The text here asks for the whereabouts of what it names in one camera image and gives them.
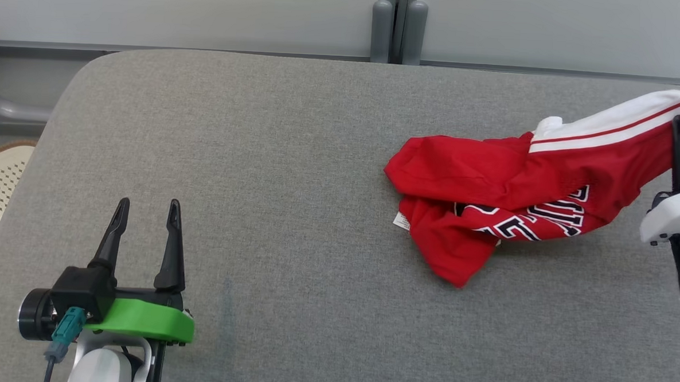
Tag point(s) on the grey metal pipe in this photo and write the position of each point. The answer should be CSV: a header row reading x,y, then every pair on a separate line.
x,y
8,109

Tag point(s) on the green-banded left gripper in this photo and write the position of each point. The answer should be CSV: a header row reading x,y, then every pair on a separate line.
x,y
145,320

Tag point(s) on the grey window sill rail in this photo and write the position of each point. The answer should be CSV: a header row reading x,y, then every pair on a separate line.
x,y
179,51

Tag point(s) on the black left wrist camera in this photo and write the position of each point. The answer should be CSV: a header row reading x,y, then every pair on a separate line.
x,y
77,288

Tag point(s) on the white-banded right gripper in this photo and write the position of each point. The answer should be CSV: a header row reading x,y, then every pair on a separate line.
x,y
674,214

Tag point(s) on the grey window frame post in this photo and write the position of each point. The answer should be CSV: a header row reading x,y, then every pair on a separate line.
x,y
399,21

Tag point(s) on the red jersey with black lettering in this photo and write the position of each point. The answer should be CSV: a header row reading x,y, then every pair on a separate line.
x,y
490,174

